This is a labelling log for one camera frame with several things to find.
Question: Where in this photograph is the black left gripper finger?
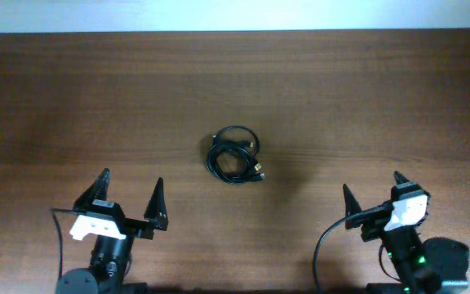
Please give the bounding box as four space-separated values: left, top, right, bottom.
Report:
73 168 110 211
144 177 169 231

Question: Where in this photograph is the thick black USB cable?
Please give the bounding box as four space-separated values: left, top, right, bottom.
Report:
205 125 266 185

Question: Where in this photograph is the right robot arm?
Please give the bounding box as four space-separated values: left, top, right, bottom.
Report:
343 171 470 293

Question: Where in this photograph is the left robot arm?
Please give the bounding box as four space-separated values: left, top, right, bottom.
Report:
51 168 169 294

